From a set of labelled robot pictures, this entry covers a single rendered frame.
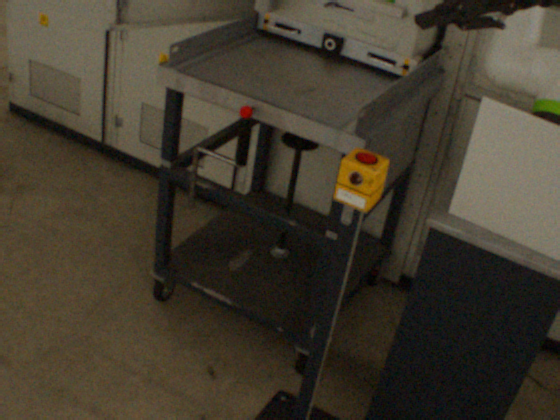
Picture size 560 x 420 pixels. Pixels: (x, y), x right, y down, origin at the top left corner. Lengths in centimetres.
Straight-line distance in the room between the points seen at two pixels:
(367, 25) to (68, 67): 154
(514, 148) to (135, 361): 128
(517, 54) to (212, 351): 128
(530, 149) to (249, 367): 113
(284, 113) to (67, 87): 166
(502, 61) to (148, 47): 156
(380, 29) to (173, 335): 115
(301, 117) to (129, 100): 137
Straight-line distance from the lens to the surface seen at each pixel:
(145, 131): 296
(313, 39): 217
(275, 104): 175
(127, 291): 241
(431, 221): 161
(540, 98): 164
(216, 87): 182
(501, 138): 155
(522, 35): 171
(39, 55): 330
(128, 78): 294
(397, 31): 206
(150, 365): 216
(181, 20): 229
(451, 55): 225
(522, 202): 159
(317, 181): 259
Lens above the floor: 155
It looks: 32 degrees down
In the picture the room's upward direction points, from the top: 10 degrees clockwise
